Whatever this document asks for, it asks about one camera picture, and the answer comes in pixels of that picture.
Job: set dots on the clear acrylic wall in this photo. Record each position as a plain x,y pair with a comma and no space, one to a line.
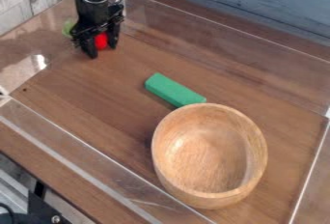
94,182
312,209
277,68

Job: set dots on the wooden bowl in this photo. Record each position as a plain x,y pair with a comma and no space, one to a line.
210,155

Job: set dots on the clear acrylic right wall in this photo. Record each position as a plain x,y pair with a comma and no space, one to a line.
312,209

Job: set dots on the clear acrylic back wall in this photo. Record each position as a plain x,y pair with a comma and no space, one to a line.
277,68

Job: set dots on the clear acrylic front wall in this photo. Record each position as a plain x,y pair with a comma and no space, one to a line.
94,182

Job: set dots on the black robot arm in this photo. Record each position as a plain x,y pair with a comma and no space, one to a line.
97,29

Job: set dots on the green rectangular block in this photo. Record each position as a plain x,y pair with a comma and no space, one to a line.
173,92

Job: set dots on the red toy strawberry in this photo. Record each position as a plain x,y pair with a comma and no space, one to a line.
101,39

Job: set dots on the black clamp with cable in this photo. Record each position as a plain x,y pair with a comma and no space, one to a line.
35,212

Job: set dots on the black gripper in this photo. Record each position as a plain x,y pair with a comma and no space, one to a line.
98,17

